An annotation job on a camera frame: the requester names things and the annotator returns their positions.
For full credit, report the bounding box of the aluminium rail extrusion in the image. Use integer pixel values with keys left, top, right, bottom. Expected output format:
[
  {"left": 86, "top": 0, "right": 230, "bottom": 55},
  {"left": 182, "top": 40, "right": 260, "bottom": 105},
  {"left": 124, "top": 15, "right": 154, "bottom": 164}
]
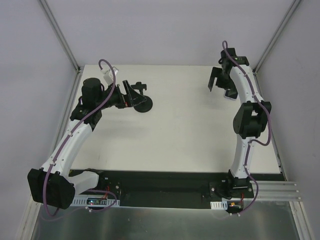
[{"left": 256, "top": 181, "right": 302, "bottom": 202}]

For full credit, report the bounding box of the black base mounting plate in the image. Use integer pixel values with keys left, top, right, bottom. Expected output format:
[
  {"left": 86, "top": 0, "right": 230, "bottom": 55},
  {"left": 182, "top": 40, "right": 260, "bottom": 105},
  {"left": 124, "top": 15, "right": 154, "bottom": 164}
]
[{"left": 96, "top": 170, "right": 254, "bottom": 209}]

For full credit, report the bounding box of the purple cable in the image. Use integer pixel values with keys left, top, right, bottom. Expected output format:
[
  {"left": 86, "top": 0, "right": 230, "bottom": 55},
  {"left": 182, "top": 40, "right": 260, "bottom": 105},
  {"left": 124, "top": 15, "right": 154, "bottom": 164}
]
[
  {"left": 212, "top": 40, "right": 273, "bottom": 220},
  {"left": 41, "top": 58, "right": 118, "bottom": 221}
]

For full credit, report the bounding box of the phone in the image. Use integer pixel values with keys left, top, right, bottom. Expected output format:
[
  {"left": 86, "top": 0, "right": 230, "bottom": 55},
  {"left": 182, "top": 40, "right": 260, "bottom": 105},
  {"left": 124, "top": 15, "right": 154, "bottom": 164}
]
[{"left": 224, "top": 90, "right": 238, "bottom": 101}]

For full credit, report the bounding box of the right aluminium frame post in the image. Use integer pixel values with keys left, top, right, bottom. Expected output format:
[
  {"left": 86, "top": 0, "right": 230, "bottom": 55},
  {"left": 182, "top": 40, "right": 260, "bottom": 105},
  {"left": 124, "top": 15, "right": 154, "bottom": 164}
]
[{"left": 253, "top": 0, "right": 303, "bottom": 75}]

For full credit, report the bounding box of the aluminium frame post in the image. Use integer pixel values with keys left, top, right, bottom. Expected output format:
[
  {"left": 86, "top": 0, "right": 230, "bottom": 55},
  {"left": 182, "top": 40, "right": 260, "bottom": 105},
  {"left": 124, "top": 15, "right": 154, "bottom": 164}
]
[
  {"left": 37, "top": 0, "right": 81, "bottom": 73},
  {"left": 253, "top": 0, "right": 303, "bottom": 75}
]

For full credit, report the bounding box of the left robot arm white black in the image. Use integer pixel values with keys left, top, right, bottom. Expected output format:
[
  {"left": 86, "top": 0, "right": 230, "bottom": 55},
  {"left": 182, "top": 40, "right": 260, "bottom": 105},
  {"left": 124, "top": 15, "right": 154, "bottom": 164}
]
[{"left": 27, "top": 77, "right": 153, "bottom": 210}]

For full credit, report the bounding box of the right white cable duct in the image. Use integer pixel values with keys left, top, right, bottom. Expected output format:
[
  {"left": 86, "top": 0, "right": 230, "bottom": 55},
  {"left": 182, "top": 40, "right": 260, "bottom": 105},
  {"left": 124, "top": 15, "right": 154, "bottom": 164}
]
[{"left": 210, "top": 200, "right": 228, "bottom": 211}]

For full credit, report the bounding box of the left white cable duct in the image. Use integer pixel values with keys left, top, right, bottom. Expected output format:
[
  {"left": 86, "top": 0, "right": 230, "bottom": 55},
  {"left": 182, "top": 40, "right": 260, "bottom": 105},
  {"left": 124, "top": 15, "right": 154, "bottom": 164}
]
[{"left": 70, "top": 196, "right": 120, "bottom": 208}]

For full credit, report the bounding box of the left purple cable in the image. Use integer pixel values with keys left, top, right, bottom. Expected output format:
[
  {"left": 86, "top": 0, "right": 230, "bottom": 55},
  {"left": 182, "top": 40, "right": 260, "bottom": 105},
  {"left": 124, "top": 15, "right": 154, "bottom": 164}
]
[{"left": 41, "top": 58, "right": 118, "bottom": 221}]

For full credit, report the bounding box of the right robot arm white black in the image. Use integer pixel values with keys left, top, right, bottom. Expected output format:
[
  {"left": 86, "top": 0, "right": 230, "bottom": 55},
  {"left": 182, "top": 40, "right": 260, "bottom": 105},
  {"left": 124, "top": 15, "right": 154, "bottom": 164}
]
[{"left": 208, "top": 46, "right": 272, "bottom": 200}]

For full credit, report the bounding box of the black phone stand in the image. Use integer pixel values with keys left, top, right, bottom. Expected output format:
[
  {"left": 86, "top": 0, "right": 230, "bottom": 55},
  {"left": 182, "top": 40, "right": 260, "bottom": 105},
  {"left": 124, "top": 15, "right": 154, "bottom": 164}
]
[{"left": 131, "top": 81, "right": 153, "bottom": 113}]

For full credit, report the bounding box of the left aluminium frame post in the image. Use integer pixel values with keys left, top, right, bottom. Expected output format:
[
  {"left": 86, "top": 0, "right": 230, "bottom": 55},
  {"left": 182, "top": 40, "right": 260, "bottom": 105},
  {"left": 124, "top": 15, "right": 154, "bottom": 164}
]
[{"left": 37, "top": 0, "right": 81, "bottom": 73}]

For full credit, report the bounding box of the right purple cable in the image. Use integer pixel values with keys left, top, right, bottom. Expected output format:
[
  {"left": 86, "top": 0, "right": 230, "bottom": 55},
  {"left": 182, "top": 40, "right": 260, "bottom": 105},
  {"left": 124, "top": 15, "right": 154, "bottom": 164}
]
[{"left": 212, "top": 40, "right": 273, "bottom": 220}]

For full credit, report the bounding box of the white cable duct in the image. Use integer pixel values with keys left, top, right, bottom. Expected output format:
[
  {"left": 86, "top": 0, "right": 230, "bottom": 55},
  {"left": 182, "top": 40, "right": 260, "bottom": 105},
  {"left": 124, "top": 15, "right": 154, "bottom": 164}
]
[
  {"left": 70, "top": 196, "right": 120, "bottom": 208},
  {"left": 210, "top": 200, "right": 228, "bottom": 211}
]

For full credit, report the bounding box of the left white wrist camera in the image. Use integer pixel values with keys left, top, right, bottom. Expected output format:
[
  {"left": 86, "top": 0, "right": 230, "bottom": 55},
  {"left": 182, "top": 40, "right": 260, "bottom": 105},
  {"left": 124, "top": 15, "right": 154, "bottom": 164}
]
[{"left": 100, "top": 66, "right": 119, "bottom": 86}]

